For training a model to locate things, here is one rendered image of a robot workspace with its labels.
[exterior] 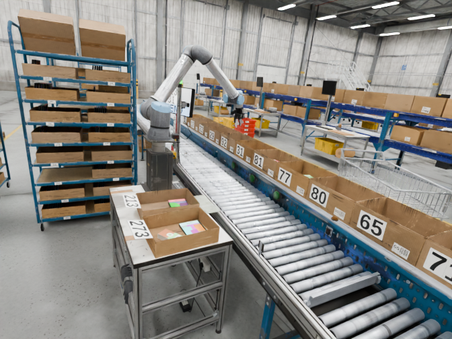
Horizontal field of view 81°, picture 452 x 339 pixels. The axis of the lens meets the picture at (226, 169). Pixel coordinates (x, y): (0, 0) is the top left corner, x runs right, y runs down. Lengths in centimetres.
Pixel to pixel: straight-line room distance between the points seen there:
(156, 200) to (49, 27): 180
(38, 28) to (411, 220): 318
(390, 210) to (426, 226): 21
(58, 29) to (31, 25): 20
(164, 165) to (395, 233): 159
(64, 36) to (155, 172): 153
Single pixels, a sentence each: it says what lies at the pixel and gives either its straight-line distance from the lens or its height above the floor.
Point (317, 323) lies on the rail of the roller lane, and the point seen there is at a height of 74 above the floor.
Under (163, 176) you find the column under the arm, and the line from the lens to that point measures 218.
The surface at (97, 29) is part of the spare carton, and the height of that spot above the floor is 199.
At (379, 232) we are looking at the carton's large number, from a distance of 170.
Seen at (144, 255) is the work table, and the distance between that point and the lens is 152.
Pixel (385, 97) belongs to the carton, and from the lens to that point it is 711.
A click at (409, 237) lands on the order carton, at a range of 162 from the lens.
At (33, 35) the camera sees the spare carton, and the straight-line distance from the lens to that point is 305.
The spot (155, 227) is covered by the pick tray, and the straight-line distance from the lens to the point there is 172.
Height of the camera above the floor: 166
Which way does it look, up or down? 19 degrees down
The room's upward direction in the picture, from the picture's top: 6 degrees clockwise
